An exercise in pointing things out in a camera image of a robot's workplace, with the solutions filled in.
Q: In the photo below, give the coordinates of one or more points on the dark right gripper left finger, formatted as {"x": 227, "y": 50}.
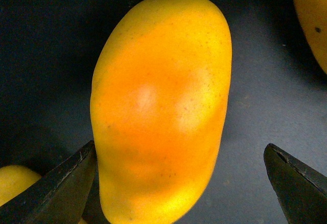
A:
{"x": 58, "y": 197}

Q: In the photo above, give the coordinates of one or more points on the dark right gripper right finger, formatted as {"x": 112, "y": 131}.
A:
{"x": 301, "y": 190}

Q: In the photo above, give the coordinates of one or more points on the yellow orange mango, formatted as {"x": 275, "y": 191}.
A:
{"x": 158, "y": 105}

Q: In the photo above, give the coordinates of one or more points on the yellow mango bottom left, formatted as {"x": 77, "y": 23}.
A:
{"x": 14, "y": 180}

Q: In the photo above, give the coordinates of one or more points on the yellow mango right edge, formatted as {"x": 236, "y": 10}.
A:
{"x": 312, "y": 18}

